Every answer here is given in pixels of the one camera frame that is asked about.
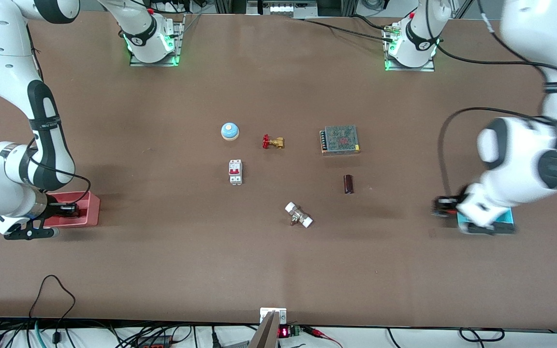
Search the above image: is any black base power cable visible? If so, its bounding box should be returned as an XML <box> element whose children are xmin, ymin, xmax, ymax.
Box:
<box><xmin>298</xmin><ymin>14</ymin><xmax>397</xmax><ymax>43</ymax></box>

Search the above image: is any grey metal bar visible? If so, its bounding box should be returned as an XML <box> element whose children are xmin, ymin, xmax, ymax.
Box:
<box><xmin>249</xmin><ymin>311</ymin><xmax>279</xmax><ymax>348</ymax></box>

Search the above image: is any white electronics box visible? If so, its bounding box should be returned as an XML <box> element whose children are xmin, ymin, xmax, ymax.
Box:
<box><xmin>247</xmin><ymin>0</ymin><xmax>319</xmax><ymax>19</ymax></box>

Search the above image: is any white capped metal fitting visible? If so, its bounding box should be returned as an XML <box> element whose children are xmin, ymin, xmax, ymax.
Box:
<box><xmin>284</xmin><ymin>202</ymin><xmax>314</xmax><ymax>229</ymax></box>

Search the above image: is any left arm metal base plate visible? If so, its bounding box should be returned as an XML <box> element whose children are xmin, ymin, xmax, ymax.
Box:
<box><xmin>384</xmin><ymin>22</ymin><xmax>436</xmax><ymax>72</ymax></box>

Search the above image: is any pink plastic bin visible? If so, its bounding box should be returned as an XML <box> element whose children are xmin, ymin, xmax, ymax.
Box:
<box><xmin>42</xmin><ymin>191</ymin><xmax>101</xmax><ymax>227</ymax></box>

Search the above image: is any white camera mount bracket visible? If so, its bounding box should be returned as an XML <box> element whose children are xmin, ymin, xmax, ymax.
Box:
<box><xmin>259</xmin><ymin>307</ymin><xmax>288</xmax><ymax>325</ymax></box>

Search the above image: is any cyan plastic bin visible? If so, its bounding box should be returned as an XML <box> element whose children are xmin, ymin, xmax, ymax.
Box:
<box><xmin>456</xmin><ymin>207</ymin><xmax>516</xmax><ymax>234</ymax></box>

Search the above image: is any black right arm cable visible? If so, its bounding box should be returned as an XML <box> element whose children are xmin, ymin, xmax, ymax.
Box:
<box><xmin>26</xmin><ymin>138</ymin><xmax>91</xmax><ymax>206</ymax></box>

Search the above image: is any metal mesh power supply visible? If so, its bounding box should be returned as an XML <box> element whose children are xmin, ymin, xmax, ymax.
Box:
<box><xmin>320</xmin><ymin>125</ymin><xmax>360</xmax><ymax>155</ymax></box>

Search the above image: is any red clip lead wire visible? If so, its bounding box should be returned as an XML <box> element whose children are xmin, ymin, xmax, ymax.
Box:
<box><xmin>303</xmin><ymin>326</ymin><xmax>343</xmax><ymax>348</ymax></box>

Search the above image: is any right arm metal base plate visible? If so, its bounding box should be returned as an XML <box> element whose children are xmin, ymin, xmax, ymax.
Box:
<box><xmin>130</xmin><ymin>14</ymin><xmax>185</xmax><ymax>67</ymax></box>

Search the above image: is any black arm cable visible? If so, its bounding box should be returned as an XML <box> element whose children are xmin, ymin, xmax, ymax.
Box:
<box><xmin>424</xmin><ymin>0</ymin><xmax>557</xmax><ymax>199</ymax></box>
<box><xmin>26</xmin><ymin>138</ymin><xmax>91</xmax><ymax>206</ymax></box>

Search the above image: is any thin black looped cable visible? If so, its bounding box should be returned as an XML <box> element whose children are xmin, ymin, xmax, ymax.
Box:
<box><xmin>28</xmin><ymin>275</ymin><xmax>77</xmax><ymax>345</ymax></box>

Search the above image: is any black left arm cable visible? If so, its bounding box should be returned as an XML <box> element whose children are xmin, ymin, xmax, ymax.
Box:
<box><xmin>424</xmin><ymin>0</ymin><xmax>557</xmax><ymax>199</ymax></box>

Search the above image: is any black coiled cable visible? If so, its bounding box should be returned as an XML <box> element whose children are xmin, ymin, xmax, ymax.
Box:
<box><xmin>459</xmin><ymin>327</ymin><xmax>505</xmax><ymax>343</ymax></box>

